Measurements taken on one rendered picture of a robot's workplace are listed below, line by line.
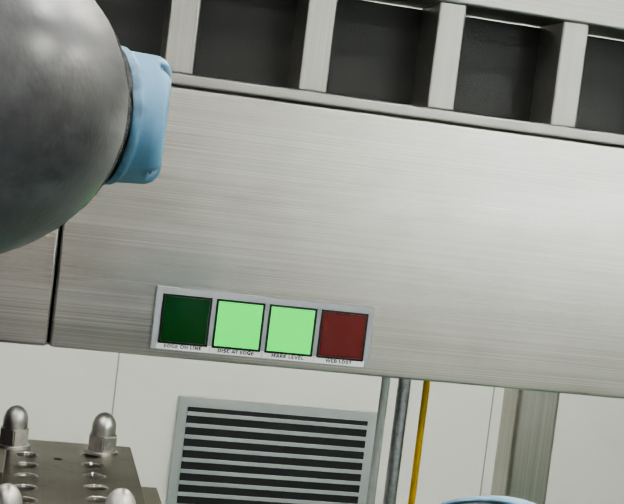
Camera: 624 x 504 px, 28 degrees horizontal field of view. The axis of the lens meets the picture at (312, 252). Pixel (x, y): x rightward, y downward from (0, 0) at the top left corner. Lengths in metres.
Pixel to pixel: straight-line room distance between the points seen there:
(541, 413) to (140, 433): 2.26
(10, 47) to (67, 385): 3.47
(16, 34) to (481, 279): 1.19
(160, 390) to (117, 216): 2.43
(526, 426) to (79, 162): 1.38
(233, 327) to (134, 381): 2.39
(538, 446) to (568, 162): 0.41
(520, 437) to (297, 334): 0.41
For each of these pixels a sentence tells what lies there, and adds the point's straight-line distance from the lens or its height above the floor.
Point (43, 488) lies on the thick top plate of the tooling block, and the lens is 1.25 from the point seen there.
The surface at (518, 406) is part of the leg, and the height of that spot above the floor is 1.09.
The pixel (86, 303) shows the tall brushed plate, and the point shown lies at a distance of 1.39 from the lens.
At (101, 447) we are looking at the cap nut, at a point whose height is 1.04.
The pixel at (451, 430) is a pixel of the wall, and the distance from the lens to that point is 4.01.
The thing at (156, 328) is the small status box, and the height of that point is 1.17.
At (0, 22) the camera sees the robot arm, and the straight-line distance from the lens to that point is 0.32.
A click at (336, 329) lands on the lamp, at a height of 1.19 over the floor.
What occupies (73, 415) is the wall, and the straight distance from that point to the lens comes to 3.79.
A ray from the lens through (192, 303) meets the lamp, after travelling 1.39.
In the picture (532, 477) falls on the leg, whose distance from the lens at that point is 1.72.
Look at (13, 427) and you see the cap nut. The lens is 1.40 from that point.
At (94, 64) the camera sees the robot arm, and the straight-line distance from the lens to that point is 0.35.
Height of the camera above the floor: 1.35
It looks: 3 degrees down
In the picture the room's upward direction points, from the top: 7 degrees clockwise
